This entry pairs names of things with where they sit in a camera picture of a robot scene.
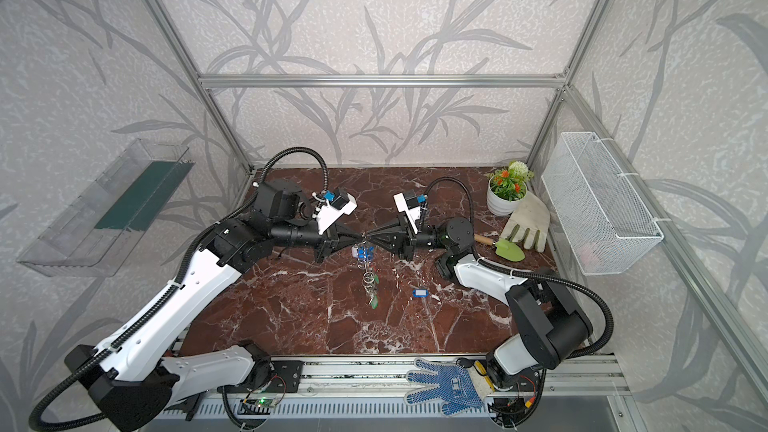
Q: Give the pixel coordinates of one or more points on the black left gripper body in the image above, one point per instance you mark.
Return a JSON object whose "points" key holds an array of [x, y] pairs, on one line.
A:
{"points": [[324, 243]]}

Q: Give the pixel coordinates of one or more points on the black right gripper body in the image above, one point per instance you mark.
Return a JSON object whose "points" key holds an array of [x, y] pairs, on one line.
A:
{"points": [[408, 240]]}

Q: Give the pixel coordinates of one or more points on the steel key ring disc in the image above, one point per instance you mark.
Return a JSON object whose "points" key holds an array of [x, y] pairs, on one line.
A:
{"points": [[364, 254]]}

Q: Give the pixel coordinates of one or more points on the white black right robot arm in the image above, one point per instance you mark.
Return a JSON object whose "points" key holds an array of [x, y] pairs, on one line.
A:
{"points": [[556, 319]]}

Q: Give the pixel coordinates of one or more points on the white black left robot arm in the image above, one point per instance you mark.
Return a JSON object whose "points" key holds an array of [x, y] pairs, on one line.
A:
{"points": [[128, 379]]}

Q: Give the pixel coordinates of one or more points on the blue key tag on table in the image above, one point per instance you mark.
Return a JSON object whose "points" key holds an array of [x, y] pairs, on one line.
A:
{"points": [[420, 293]]}

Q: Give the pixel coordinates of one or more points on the green garden trowel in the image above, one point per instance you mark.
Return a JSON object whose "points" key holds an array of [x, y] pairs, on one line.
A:
{"points": [[502, 248]]}

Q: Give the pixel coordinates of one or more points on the white potted flower plant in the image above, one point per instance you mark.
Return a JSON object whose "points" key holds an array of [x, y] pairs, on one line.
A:
{"points": [[507, 187]]}

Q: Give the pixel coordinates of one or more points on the beige work glove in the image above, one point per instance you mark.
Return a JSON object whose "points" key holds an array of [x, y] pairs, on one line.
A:
{"points": [[528, 224]]}

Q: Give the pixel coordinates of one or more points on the blue dotted work glove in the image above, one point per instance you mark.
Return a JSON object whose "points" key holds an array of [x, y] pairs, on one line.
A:
{"points": [[455, 388]]}

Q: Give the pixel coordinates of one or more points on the green circuit board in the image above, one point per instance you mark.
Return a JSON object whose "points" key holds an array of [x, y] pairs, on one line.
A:
{"points": [[260, 405]]}

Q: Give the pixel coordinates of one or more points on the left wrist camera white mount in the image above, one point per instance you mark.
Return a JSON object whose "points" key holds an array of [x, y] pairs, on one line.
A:
{"points": [[333, 205]]}

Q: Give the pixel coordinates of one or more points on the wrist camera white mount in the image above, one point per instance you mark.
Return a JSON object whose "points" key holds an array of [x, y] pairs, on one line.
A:
{"points": [[411, 205], [333, 205]]}

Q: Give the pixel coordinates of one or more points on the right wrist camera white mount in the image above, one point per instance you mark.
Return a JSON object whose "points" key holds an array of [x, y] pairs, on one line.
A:
{"points": [[411, 205]]}

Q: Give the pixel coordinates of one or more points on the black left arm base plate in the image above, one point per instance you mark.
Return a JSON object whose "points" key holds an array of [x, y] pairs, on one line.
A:
{"points": [[285, 377]]}

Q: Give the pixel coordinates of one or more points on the white wire mesh basket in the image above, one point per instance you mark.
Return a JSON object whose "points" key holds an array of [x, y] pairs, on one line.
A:
{"points": [[607, 225]]}

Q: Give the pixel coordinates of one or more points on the clear plastic wall tray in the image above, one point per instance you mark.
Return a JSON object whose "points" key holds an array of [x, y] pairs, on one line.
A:
{"points": [[95, 234]]}

